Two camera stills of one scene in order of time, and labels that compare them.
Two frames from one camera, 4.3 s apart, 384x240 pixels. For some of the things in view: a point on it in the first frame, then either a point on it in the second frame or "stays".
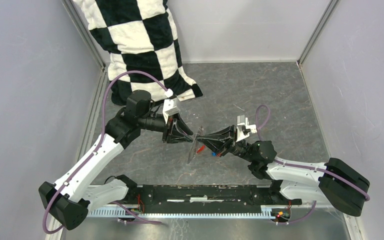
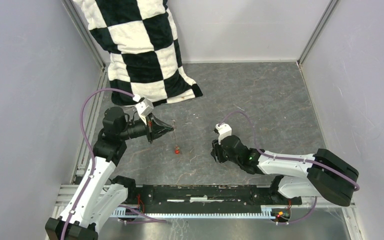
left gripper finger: x=181 y=125 to x=153 y=117
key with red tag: x=201 y=149 to x=177 y=151
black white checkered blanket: x=139 y=35 stays
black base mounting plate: x=205 y=199 stays
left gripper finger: x=175 y=138 to x=158 y=131
